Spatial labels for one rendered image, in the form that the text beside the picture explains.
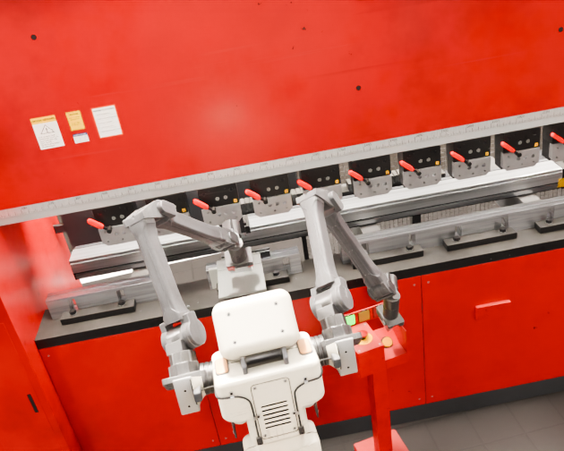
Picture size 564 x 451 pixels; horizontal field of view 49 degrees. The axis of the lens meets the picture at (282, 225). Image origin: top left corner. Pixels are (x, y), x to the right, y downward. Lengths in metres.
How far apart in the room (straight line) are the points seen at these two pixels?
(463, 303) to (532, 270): 0.31
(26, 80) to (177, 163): 0.57
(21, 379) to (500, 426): 2.08
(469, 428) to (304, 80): 1.78
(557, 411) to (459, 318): 0.72
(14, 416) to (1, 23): 1.51
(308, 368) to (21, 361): 1.32
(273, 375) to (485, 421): 1.70
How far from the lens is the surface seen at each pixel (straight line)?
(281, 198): 2.39
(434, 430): 3.09
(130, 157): 2.32
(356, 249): 2.07
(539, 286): 2.85
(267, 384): 1.62
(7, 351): 2.58
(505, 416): 3.18
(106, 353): 2.65
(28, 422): 2.81
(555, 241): 2.76
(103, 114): 2.27
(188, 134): 2.27
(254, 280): 2.36
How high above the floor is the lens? 2.32
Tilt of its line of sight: 29 degrees down
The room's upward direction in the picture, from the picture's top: 9 degrees counter-clockwise
